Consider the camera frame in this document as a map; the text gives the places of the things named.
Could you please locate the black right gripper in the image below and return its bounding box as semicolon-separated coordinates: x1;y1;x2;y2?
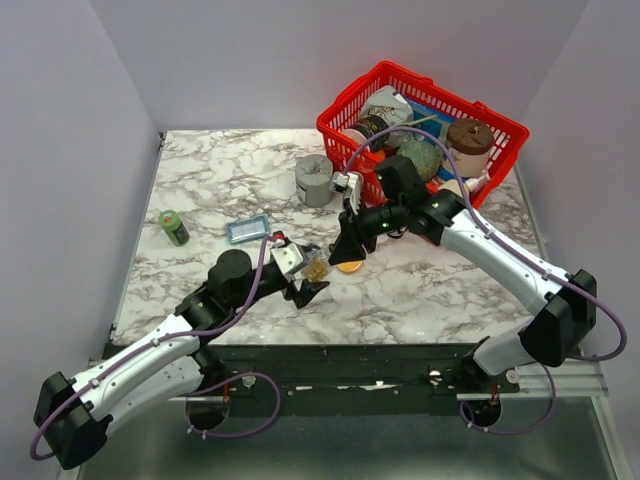
329;197;406;264

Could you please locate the round yellow pill container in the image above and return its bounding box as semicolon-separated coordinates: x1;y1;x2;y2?
336;260;363;274

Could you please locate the amber pill bottle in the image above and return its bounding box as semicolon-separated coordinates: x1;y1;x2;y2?
302;249;330;283

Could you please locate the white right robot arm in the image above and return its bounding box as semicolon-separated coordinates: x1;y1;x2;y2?
329;155;597;392

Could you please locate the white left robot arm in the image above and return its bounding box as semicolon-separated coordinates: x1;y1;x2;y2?
29;241;329;470

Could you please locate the round dark blue pill container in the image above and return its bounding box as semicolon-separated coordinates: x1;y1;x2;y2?
303;244;321;255

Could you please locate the rectangular light blue pill box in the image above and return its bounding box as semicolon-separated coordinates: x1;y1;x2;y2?
226;215;270;244

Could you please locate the grey wrapped toilet paper roll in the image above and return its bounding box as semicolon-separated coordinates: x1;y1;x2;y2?
295;154;333;208

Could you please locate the black cup with white rim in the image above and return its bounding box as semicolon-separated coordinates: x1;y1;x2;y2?
342;115;390;152

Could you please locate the green speckled ball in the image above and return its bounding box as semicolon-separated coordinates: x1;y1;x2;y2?
397;139;442;182

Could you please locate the cream round bottle with pump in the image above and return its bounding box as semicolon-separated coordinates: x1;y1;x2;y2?
437;170;490;197

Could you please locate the red plastic shopping basket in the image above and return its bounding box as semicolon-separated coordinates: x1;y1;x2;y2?
316;61;529;208

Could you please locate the blue box in basket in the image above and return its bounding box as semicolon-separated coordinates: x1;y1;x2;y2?
407;100;455;143

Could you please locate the grey patterned snack bag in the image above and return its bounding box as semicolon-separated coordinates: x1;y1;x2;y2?
358;85;413;129

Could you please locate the green lidded dark jar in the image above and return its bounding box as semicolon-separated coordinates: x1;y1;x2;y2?
158;210;190;246

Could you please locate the brown lidded paper cup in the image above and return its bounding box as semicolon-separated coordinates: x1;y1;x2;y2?
445;117;494;177

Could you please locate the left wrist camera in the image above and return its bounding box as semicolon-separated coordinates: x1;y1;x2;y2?
270;241;309;276

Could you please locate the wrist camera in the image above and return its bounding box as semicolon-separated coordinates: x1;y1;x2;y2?
330;171;364;214
270;241;309;276

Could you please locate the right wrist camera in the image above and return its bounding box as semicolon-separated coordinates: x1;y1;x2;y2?
330;171;364;214

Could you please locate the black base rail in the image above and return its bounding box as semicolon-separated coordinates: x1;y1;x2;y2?
195;344;520;418

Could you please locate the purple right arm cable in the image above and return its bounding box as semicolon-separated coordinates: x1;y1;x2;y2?
344;125;629;437

